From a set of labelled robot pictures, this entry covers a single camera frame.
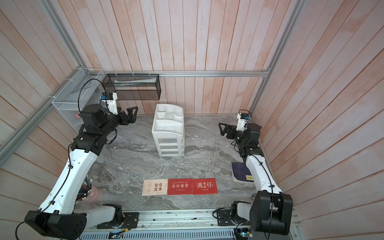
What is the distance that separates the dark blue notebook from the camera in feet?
2.86

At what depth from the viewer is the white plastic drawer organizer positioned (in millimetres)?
817

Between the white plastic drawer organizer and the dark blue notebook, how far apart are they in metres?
0.34
